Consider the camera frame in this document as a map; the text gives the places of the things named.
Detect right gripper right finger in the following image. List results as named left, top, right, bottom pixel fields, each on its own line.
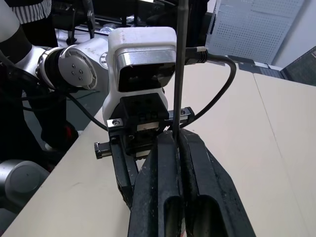
left=178, top=128, right=258, bottom=237

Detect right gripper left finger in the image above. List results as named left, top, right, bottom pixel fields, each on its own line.
left=127, top=130, right=185, bottom=237

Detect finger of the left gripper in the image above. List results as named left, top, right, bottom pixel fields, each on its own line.
left=109, top=137, right=139, bottom=211

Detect thin metal drill bit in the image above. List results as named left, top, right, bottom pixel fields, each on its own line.
left=172, top=0, right=190, bottom=150

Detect silver robot body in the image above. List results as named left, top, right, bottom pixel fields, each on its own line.
left=0, top=159, right=51, bottom=216

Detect white perforated panel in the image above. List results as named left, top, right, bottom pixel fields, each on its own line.
left=206, top=0, right=316, bottom=65

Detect person in striped shirt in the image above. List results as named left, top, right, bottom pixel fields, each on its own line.
left=11, top=0, right=54, bottom=25

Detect dark laptop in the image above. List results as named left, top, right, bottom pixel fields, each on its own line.
left=227, top=45, right=316, bottom=87

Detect thin black cable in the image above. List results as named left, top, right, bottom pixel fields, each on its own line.
left=21, top=92, right=110, bottom=132

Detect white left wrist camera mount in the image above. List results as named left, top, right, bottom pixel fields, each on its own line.
left=102, top=26, right=178, bottom=124

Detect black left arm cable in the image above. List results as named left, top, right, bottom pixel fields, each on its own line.
left=179, top=46, right=237, bottom=129

